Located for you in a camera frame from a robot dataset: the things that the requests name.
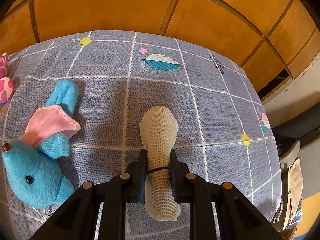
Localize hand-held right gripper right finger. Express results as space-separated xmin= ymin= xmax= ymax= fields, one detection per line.
xmin=169 ymin=149 xmax=284 ymax=240

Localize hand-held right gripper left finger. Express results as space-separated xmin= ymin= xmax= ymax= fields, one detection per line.
xmin=29 ymin=149 xmax=148 ymax=240

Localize beige gauze roll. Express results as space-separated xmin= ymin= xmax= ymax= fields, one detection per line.
xmin=139 ymin=106 xmax=182 ymax=221

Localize grey checked bed sheet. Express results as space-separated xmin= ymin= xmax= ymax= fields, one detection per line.
xmin=0 ymin=31 xmax=283 ymax=240

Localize blue plush elephant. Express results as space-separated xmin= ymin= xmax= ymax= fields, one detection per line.
xmin=1 ymin=78 xmax=82 ymax=209

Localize beige bag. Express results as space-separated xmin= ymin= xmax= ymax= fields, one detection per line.
xmin=274 ymin=155 xmax=304 ymax=230

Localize white cabinet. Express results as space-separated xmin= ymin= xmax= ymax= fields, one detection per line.
xmin=261 ymin=61 xmax=320 ymax=129

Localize pink spotted plush toy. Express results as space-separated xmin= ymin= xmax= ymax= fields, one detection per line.
xmin=0 ymin=52 xmax=14 ymax=103

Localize wooden panelled headboard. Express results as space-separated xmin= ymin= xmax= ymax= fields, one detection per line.
xmin=0 ymin=0 xmax=320 ymax=100

